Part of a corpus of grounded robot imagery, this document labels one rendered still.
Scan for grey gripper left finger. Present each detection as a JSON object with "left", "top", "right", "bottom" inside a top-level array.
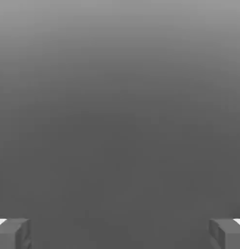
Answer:
[{"left": 0, "top": 218, "right": 33, "bottom": 249}]

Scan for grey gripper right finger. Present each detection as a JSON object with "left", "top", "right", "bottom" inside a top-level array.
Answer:
[{"left": 208, "top": 218, "right": 240, "bottom": 249}]

